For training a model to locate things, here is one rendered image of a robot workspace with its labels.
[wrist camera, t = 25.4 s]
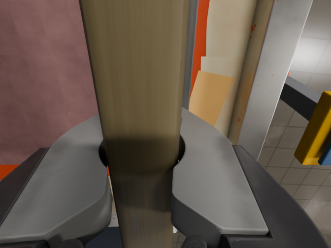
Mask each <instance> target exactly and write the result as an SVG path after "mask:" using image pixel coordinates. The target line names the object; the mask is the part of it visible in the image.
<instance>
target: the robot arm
mask: <svg viewBox="0 0 331 248"><path fill-rule="evenodd" d="M178 160H179V161H180V162H179V163H178V164H177V165H176V166H175V167H174V169H173V179H172V198H171V217H170V219H171V223H172V225H173V226H174V227H175V228H176V229H177V230H179V231H180V232H181V233H182V234H184V235H185V236H186V239H185V240H184V242H183V244H182V246H181V248H330V246H329V244H328V243H327V241H326V240H325V238H324V237H323V235H322V234H321V232H320V231H319V229H318V228H317V226H316V225H315V223H314V222H313V221H312V219H311V218H310V217H309V215H308V214H307V213H306V212H305V210H304V209H303V208H302V207H301V206H300V204H299V203H298V202H297V201H296V200H295V199H294V198H293V197H292V196H291V195H290V194H289V193H288V192H287V191H286V190H285V189H284V188H283V187H282V186H281V185H280V184H279V183H278V182H277V181H276V180H275V179H274V178H273V177H272V176H271V175H270V174H269V173H268V172H267V171H266V170H265V169H264V168H263V167H262V166H261V165H260V164H259V163H258V162H257V161H256V160H255V159H254V158H253V157H252V156H251V155H250V154H249V153H248V152H247V151H246V150H245V149H244V148H243V147H242V146H241V145H234V144H233V143H232V142H231V141H230V140H229V139H228V138H227V137H226V136H225V135H223V134H222V133H221V132H220V131H219V130H218V129H216V128H215V127H214V126H212V125H211V124H209V123H208V122H206V121H204V120H203V119H201V118H200V117H198V116H196V115H195V114H193V113H192V112H190V111H188V110H187V109H185V108H183V107H182V113H181V127H180V140H179V154H178ZM107 166H108V163H107V158H106V152H105V146H104V141H103V135H102V129H101V124H100V119H99V113H98V114H96V115H94V116H92V117H91V118H89V119H87V120H85V121H84V122H82V123H80V124H78V125H77V126H75V127H73V128H72V129H70V130H69V131H67V132H66V133H65V134H63V135H62V136H61V137H60V138H58V139H57V140H56V141H55V142H54V143H53V144H52V145H51V146H50V147H45V148H39V149H38V150H37V151H36V152H34V153H33V154H32V155H31V156H30V157H28V158H27V159H26V160H25V161H23V162H22V163H21V164H20V165H19V166H17V167H16V168H15V169H14V170H13V171H11V172H10V173H9V174H8V175H7V176H5V177H4V178H3V179H2V180H1V181H0V248H86V244H87V243H88V242H89V241H91V240H92V239H93V238H95V237H96V236H97V235H99V234H100V233H102V232H103V231H104V230H105V229H106V228H107V227H108V226H109V225H110V222H111V214H112V201H113V198H112V193H111V188H110V182H109V177H108V171H107Z"/></svg>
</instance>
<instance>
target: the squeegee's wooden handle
mask: <svg viewBox="0 0 331 248"><path fill-rule="evenodd" d="M189 2H190V0H79V5H80V11H81V16H82V22H83V27H84V33H85V38H86V44H87V50H88V55H89V61H90V66H91V72H92V78H93V83H94V89H95V94H96V100H97V105H98V111H99V119H100V124H101V129H102V135H103V141H104V146H105V152H106V158H107V163H108V169H109V174H110V180H111V185H112V191H113V197H114V202H115V208H116V213H117V219H118V224H119V230H120V236H121V241H122V247H123V248H172V237H173V225H172V223H171V219H170V217H171V198H172V179H173V169H174V167H175V166H176V165H177V164H178V154H179V140H180V127H181V113H182V99H183V85H184V71H185V57H186V43H187V29H188V16H189Z"/></svg>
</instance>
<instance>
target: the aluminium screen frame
mask: <svg viewBox="0 0 331 248"><path fill-rule="evenodd" d="M312 2H313V0H257V4H256V9H255V13H254V18H253V22H252V26H251V31H250V35H249V40H248V44H247V49H246V54H245V58H244V63H243V67H242V72H241V76H240V80H239V85H238V89H237V94H236V98H235V103H234V107H233V112H232V118H231V122H230V127H229V131H228V135H227V138H228V139H229V140H230V141H231V142H232V143H233V144H234V145H241V146H242V147H243V148H244V149H245V150H246V151H247V152H248V153H249V154H250V155H251V156H252V157H253V158H254V159H255V160H256V161H258V158H259V155H260V153H261V150H262V147H263V144H264V141H265V138H266V135H267V132H268V129H269V126H270V123H271V120H272V117H273V114H274V112H275V109H276V106H277V103H278V100H279V97H280V95H281V92H282V89H283V86H284V83H285V80H286V77H287V74H288V72H289V69H290V66H291V63H292V60H293V57H294V54H295V51H296V48H297V46H298V42H299V39H300V36H301V34H302V31H303V28H304V25H305V22H306V19H307V16H308V13H309V10H310V8H311V5H312ZM117 226H119V224H118V219H117V213H116V208H115V202H114V197H113V201H112V214H111V222H110V225H109V226H108V227H117Z"/></svg>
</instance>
